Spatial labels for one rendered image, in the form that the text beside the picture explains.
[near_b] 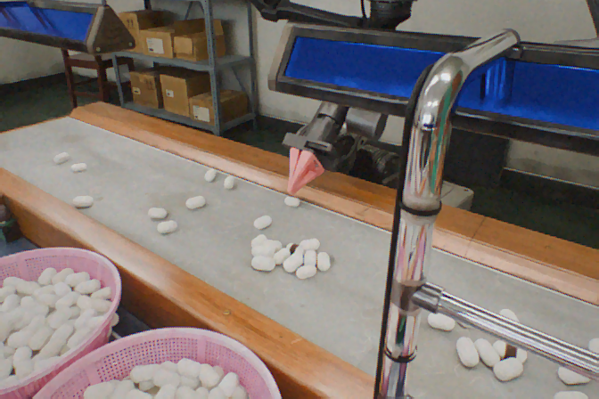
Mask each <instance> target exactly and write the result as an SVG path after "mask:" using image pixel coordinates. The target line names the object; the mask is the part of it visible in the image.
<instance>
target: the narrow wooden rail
mask: <svg viewBox="0 0 599 399"><path fill-rule="evenodd" d="M0 188H1V191H2V194H3V196H4V201H5V204H6V206H7V208H8V211H9V214H10V216H11V217H13V218H14V219H16V220H17V221H18V224H19V227H20V229H21V233H22V237H23V238H25V239H26V240H28V241H29V242H31V243H32V244H34V245H35V246H36V247H38V248H40V249H41V248H80V249H84V250H88V251H92V252H94V253H96V254H99V255H101V256H103V257H105V258H106V259H108V260H109V261H110V262H111V263H112V264H113V265H114V266H115V267H116V269H117V270H118V272H119V277H120V280H121V288H122V290H121V297H120V301H119V306H120V307H122V308H123V309H124V310H126V311H127V312H129V313H130V314H132V315H133V316H134V317H135V318H136V319H138V320H139V321H141V322H142V323H144V324H145V325H147V326H148V327H149V328H151V329H152V330H158V329H166V328H194V329H201V330H209V331H213V332H216V333H219V334H222V335H224V336H227V337H229V338H231V339H233V340H235V341H237V342H239V343H240V344H242V345H243V346H245V347H247V348H248V349H249V350H251V352H252V353H254V354H255V355H256V356H257V357H258V358H259V359H260V361H262V362H263V363H264V364H265V366H266V367H267V369H268V370H269V372H270V374H271V375H272V377H273V379H274V381H275V383H276V385H277V387H278V390H279V392H280V395H281V398H282V399H373V389H374V381H375V377H373V376H371V375H370V374H368V373H366V372H364V371H362V370H360V369H359V368H357V367H356V366H354V365H352V364H350V363H349V362H346V361H344V360H342V359H341V358H340V357H338V356H336V355H335V354H332V353H330V352H329V351H327V350H325V349H323V348H322V347H320V346H318V345H316V344H315V343H313V342H311V341H309V340H307V339H306V338H303V337H302V336H301V335H299V334H297V333H295V332H294V331H292V330H289V329H287V328H286V327H284V326H283V325H281V324H280V323H278V322H275V321H274V320H272V319H270V318H268V317H266V316H265V315H264V314H262V313H260V312H258V311H256V310H254V309H252V308H251V307H249V306H247V305H245V304H244V303H242V302H240V301H239V300H237V299H235V298H233V297H231V296H229V295H227V294H226V293H225V292H223V291H221V290H219V289H217V288H215V287H213V286H211V285H210V284H208V283H207V282H205V281H203V280H201V279H199V278H197V277H196V276H194V275H192V274H190V273H189V272H187V271H185V270H184V269H182V268H180V267H178V266H176V265H174V264H172V263H170V262H169V261H168V260H166V259H164V258H163V257H161V256H158V255H156V254H155V253H153V252H151V251H150V250H149V249H147V248H144V247H142V246H141V245H139V244H137V243H135V242H134V241H132V240H130V239H129V238H127V237H125V236H123V235H121V234H120V233H118V232H115V231H114V230H112V229H111V228H109V227H108V226H106V225H104V224H101V223H100V222H98V221H96V220H94V219H93V218H92V217H90V216H87V215H86V214H84V213H82V212H80V211H79V210H77V209H75V208H74V207H72V206H70V205H68V204H66V203H65V202H63V201H61V200H59V199H57V198H55V197H54V196H53V195H51V194H49V193H47V192H45V191H43V190H41V189H39V188H38V187H36V186H35V185H33V184H31V183H29V182H27V181H25V180H24V179H22V178H20V177H18V176H17V175H15V174H13V173H11V172H10V171H8V170H6V169H4V168H3V167H0Z"/></svg>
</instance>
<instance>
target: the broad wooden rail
mask: <svg viewBox="0 0 599 399"><path fill-rule="evenodd" d="M70 118H74V119H76V120H78V121H81V122H84V123H87V124H89V125H91V126H96V127H99V128H101V129H103V130H106V131H109V132H112V133H114V134H118V135H121V136H124V137H126V138H128V139H131V140H134V141H137V142H139V143H143V144H146V145H149V146H151V147H153V148H156V149H159V150H161V151H165V152H168V153H171V154H173V155H176V156H178V157H181V158H184V159H188V160H191V161H193V162H195V163H198V164H201V165H203V166H206V167H210V168H213V169H216V170H218V171H220V172H223V173H226V174H229V175H232V176H235V177H238V178H241V179H242V180H245V181H248V182H251V183H254V184H257V185H260V186H263V187H266V188H268V189H270V190H273V191H277V192H280V193H282V194H285V195H288V196H290V197H293V198H297V199H299V200H302V201H305V202H307V203H310V204H312V205H315V206H318V207H320V208H324V209H327V210H330V211H332V212H335V213H337V214H340V215H343V216H346V217H349V218H352V219H355V220H358V221H359V222H362V223H365V224H370V225H371V226H374V227H377V228H380V229H382V230H384V231H387V232H391V231H392V223H393V216H394V207H395V199H396V191H397V190H394V189H391V188H389V187H385V186H382V185H379V184H376V183H371V182H367V181H365V180H362V179H358V178H356V177H353V176H349V175H344V174H341V173H338V172H336V173H334V172H330V171H327V170H325V171H324V172H323V173H322V174H321V175H319V176H318V177H316V178H315V179H313V180H311V181H310V182H308V183H306V184H305V185H304V186H303V187H301V188H300V189H299V190H298V191H297V192H295V193H294V194H293V195H291V194H290V193H289V192H287V189H288V183H289V177H290V158H287V157H285V156H282V155H278V154H275V153H273V152H269V151H264V150H261V149H258V148H254V147H251V146H249V145H245V144H242V143H239V142H234V141H231V140H227V139H225V138H222V137H218V136H215V135H213V134H207V133H204V132H201V131H198V130H195V129H191V128H189V127H186V126H180V125H178V124H174V123H171V122H168V121H165V120H162V119H159V118H154V117H151V116H147V115H144V114H142V113H138V112H135V111H132V110H127V109H124V108H120V107H118V106H115V105H111V104H109V103H106V102H95V103H91V104H87V105H84V106H80V107H77V108H75V109H74V110H73V111H72V113H71V114H70ZM432 247H433V248H436V249H439V250H441V251H444V252H447V253H449V254H452V255H454V256H457V257H461V258H463V259H466V260H469V261H472V262H474V263H476V264H479V265H484V266H486V267H488V268H491V269H494V270H497V271H499V272H501V273H506V274H509V275H511V276H513V277H516V278H519V279H522V280H524V281H528V282H531V283H533V284H536V285H538V286H541V287H544V288H546V289H550V290H553V291H556V292H558V293H561V294H563V295H566V296H569V297H573V298H576V299H578V300H580V301H583V302H586V303H589V304H591V305H595V306H598V307H599V250H597V249H593V248H589V247H585V246H582V245H579V244H576V243H573V242H570V241H566V240H562V239H558V238H555V237H552V236H549V235H546V234H543V233H540V232H534V231H532V230H529V229H525V228H522V227H520V226H516V225H513V224H508V223H505V222H502V221H498V220H496V219H493V218H489V217H486V216H481V215H478V214H475V213H472V212H469V211H466V210H462V209H460V208H454V207H451V206H449V205H445V204H442V207H441V210H440V212H439V213H438V216H437V223H436V228H435V233H434V239H433V244H432Z"/></svg>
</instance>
